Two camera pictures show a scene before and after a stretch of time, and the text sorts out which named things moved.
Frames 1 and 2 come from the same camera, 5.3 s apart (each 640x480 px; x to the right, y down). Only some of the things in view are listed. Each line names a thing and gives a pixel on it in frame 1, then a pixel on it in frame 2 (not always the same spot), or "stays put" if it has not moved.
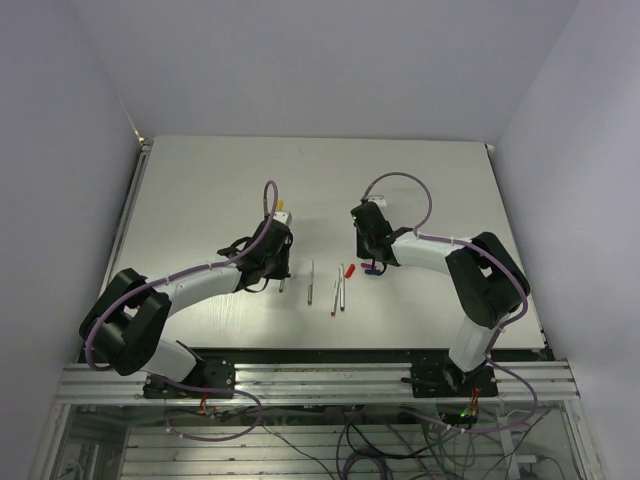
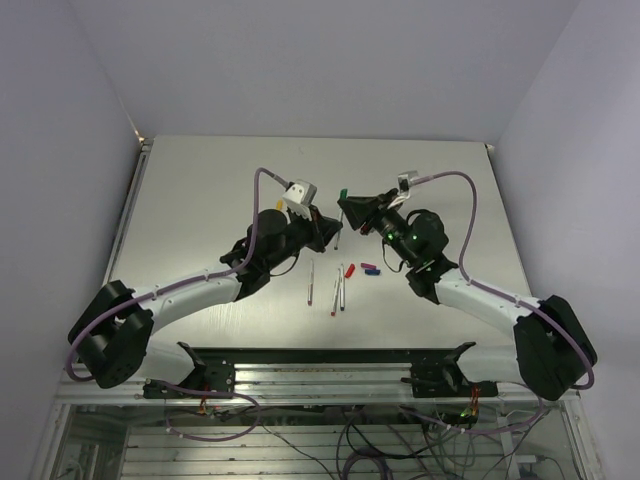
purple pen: (310, 289) stays put
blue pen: (342, 289) stays put
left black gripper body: (276, 265) -> (300, 233)
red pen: (335, 293) stays put
